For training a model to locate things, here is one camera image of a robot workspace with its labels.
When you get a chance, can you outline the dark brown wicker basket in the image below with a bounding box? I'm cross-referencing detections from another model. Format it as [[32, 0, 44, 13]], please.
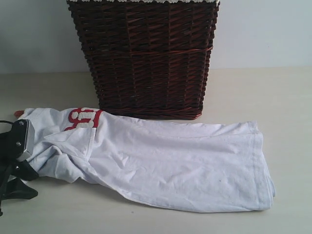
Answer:
[[67, 0, 220, 120]]

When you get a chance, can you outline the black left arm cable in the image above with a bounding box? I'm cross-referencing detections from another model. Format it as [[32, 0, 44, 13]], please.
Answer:
[[0, 119, 15, 137]]

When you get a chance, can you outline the white t-shirt with red lettering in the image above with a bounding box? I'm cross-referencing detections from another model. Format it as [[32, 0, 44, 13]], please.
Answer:
[[20, 108, 276, 213]]

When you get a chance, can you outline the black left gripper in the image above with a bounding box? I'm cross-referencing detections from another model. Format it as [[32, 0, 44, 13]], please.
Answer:
[[0, 132, 39, 203]]

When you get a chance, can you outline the small orange object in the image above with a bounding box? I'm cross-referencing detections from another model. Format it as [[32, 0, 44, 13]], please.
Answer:
[[14, 110, 24, 118]]

